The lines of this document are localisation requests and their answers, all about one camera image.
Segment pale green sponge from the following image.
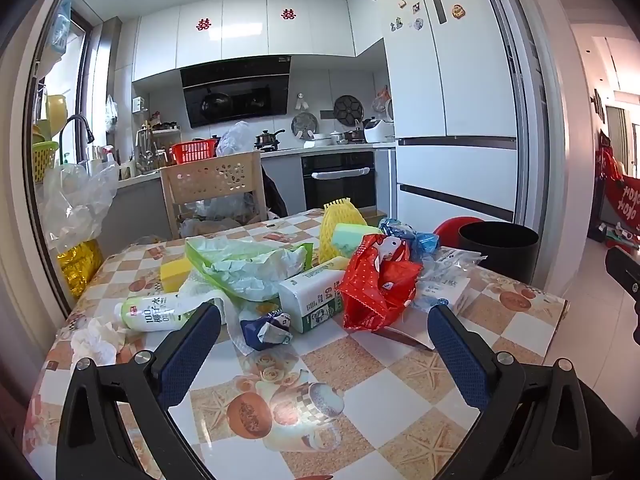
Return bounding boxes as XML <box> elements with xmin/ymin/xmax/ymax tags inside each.
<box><xmin>334</xmin><ymin>223</ymin><xmax>383</xmax><ymax>258</ymax></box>

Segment yellow foam fruit net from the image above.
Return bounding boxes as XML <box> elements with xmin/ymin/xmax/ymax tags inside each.
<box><xmin>318</xmin><ymin>199</ymin><xmax>368</xmax><ymax>265</ymax></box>

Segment white drink bottle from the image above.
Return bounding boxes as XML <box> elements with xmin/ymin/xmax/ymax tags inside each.
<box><xmin>114</xmin><ymin>294</ymin><xmax>192</xmax><ymax>333</ymax></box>

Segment red snack wrapper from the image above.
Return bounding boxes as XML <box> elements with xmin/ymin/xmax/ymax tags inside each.
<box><xmin>341</xmin><ymin>234</ymin><xmax>423</xmax><ymax>332</ymax></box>

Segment round black pan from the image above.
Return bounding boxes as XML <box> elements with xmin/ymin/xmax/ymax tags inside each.
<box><xmin>333</xmin><ymin>95</ymin><xmax>362</xmax><ymax>123</ymax></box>

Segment gold foil bag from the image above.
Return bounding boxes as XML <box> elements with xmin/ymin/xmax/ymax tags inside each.
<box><xmin>56</xmin><ymin>240</ymin><xmax>103</xmax><ymax>301</ymax></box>

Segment blue and white wrapper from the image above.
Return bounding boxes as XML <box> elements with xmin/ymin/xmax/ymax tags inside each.
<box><xmin>378</xmin><ymin>217</ymin><xmax>441</xmax><ymax>263</ymax></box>

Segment white rice cooker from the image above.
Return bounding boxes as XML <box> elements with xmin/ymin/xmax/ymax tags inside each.
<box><xmin>364</xmin><ymin>119</ymin><xmax>396</xmax><ymax>143</ymax></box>

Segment bundle of clear plastic bags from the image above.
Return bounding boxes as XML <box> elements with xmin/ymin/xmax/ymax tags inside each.
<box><xmin>42</xmin><ymin>160</ymin><xmax>120</xmax><ymax>253</ymax></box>

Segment round grey rack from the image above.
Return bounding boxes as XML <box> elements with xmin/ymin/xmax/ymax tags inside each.
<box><xmin>291</xmin><ymin>112</ymin><xmax>319</xmax><ymax>139</ymax></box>

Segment black kitchen faucet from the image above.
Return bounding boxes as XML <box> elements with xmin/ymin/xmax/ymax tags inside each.
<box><xmin>59</xmin><ymin>114</ymin><xmax>95</xmax><ymax>163</ymax></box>

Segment black jacket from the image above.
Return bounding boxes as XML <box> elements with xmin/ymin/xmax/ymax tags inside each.
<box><xmin>262</xmin><ymin>165</ymin><xmax>288</xmax><ymax>218</ymax></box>

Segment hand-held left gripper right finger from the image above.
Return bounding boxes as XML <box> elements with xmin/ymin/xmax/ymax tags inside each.
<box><xmin>427</xmin><ymin>304</ymin><xmax>593</xmax><ymax>480</ymax></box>

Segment green plastic bag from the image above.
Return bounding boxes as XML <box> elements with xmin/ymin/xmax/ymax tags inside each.
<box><xmin>185</xmin><ymin>237</ymin><xmax>313</xmax><ymax>302</ymax></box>

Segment white tissue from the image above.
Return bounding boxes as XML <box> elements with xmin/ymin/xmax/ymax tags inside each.
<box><xmin>70</xmin><ymin>317</ymin><xmax>127</xmax><ymax>366</ymax></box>

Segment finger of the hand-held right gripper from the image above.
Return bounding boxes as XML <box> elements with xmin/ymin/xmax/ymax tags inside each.
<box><xmin>605</xmin><ymin>246</ymin><xmax>640</xmax><ymax>346</ymax></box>

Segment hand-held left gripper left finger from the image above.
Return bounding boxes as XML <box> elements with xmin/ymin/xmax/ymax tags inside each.
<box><xmin>56</xmin><ymin>301</ymin><xmax>222</xmax><ymax>480</ymax></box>

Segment yellow sponge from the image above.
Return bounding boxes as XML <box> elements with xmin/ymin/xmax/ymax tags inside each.
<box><xmin>160</xmin><ymin>258</ymin><xmax>193</xmax><ymax>293</ymax></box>

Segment white refrigerator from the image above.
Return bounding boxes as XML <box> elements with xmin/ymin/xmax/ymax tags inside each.
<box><xmin>382</xmin><ymin>0</ymin><xmax>518</xmax><ymax>223</ymax></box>

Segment red plastic basket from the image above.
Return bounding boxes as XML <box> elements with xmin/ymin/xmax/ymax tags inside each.
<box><xmin>170</xmin><ymin>141</ymin><xmax>217</xmax><ymax>165</ymax></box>

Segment white milk carton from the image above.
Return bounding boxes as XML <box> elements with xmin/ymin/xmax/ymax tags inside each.
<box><xmin>278</xmin><ymin>265</ymin><xmax>351</xmax><ymax>333</ymax></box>

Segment black built-in oven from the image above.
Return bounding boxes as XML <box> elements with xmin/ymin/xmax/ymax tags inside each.
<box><xmin>301</xmin><ymin>151</ymin><xmax>376</xmax><ymax>211</ymax></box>

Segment green plastic basket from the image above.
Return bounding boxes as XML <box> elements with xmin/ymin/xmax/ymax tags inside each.
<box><xmin>32</xmin><ymin>140</ymin><xmax>60</xmax><ymax>183</ymax></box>

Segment red banner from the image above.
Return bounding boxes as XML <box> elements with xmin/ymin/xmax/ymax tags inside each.
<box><xmin>595</xmin><ymin>130</ymin><xmax>640</xmax><ymax>233</ymax></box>

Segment black trash bin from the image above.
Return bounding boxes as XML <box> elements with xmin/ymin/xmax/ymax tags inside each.
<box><xmin>458</xmin><ymin>221</ymin><xmax>540</xmax><ymax>283</ymax></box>

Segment white spray bottle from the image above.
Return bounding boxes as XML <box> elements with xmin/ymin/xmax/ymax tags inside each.
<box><xmin>102</xmin><ymin>145</ymin><xmax>120</xmax><ymax>181</ymax></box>

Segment black cooking pot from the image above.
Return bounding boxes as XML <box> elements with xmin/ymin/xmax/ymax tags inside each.
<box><xmin>255</xmin><ymin>129</ymin><xmax>286</xmax><ymax>152</ymax></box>

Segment beige plastic chair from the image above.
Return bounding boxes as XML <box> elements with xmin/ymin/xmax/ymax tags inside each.
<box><xmin>160</xmin><ymin>150</ymin><xmax>268</xmax><ymax>239</ymax></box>

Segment black range hood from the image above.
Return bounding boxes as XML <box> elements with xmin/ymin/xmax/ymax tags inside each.
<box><xmin>180</xmin><ymin>56</ymin><xmax>292</xmax><ymax>129</ymax></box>

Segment clear plastic bag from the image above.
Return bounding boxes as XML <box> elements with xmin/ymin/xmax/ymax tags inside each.
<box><xmin>216</xmin><ymin>121</ymin><xmax>256</xmax><ymax>157</ymax></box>

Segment checked tablecloth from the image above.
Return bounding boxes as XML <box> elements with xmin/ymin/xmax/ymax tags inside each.
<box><xmin>22</xmin><ymin>208</ymin><xmax>571</xmax><ymax>480</ymax></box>

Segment clear plastic packaging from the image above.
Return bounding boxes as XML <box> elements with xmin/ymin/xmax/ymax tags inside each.
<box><xmin>415</xmin><ymin>250</ymin><xmax>488</xmax><ymax>311</ymax></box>

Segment red plastic stool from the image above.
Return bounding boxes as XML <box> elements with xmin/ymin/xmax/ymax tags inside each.
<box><xmin>432</xmin><ymin>216</ymin><xmax>486</xmax><ymax>248</ymax></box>

